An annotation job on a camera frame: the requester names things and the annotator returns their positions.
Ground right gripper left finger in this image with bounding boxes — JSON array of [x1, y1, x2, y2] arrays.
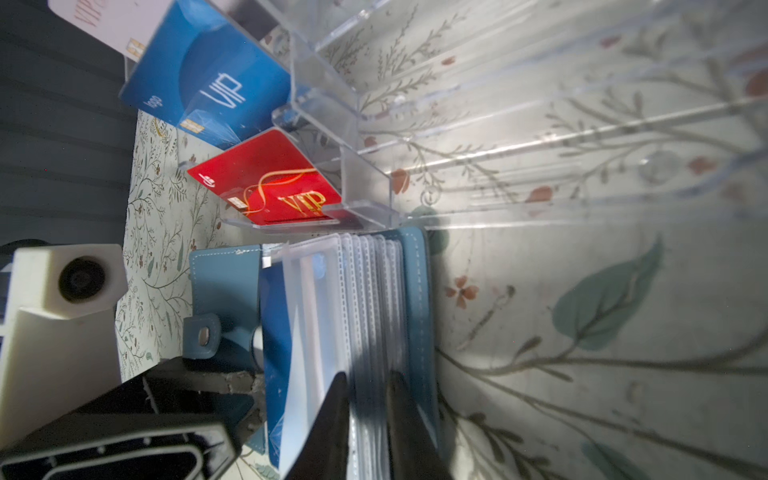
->
[[285, 372, 350, 480]]

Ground blue leather card holder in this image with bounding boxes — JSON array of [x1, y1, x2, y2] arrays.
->
[[183, 227, 439, 479]]

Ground blue card from holder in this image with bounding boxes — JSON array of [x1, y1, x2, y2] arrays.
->
[[259, 262, 292, 469]]

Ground floral patterned table mat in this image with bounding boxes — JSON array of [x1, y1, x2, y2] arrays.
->
[[113, 0, 768, 480]]

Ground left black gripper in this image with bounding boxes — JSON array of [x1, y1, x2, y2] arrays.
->
[[1, 357, 264, 479]]

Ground left wrist camera white housing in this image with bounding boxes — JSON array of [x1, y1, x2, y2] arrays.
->
[[1, 244, 128, 447]]

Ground blue card in organizer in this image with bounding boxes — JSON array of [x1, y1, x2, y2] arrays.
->
[[119, 1, 290, 149]]

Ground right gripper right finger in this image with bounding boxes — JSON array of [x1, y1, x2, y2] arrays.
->
[[386, 371, 451, 480]]

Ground clear acrylic organizer box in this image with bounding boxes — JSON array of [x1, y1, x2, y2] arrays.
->
[[176, 0, 768, 232]]

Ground pink card in organizer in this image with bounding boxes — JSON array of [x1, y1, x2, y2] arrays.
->
[[47, 0, 172, 62]]

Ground red card in organizer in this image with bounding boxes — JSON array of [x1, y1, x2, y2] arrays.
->
[[187, 127, 342, 226]]

